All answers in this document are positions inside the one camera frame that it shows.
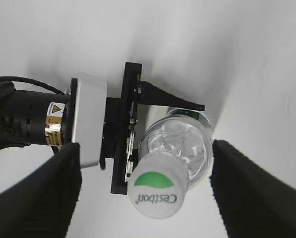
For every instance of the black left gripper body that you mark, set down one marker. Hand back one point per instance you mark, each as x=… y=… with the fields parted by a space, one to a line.
x=116 y=128

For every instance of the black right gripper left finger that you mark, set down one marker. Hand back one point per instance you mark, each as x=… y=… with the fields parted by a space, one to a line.
x=42 y=204

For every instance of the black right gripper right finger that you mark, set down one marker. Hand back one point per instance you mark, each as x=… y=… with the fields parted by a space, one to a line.
x=252 y=202

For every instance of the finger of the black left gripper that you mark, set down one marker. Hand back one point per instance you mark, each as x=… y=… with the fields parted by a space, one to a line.
x=152 y=95

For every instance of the clear Cestbon water bottle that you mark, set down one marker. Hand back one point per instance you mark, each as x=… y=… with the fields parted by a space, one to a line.
x=185 y=134

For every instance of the white green bottle cap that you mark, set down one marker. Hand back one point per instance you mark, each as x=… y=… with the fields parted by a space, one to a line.
x=158 y=185

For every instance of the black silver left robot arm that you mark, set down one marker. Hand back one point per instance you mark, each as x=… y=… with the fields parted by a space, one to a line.
x=32 y=112

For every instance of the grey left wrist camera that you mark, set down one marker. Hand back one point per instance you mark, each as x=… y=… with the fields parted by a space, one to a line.
x=85 y=117

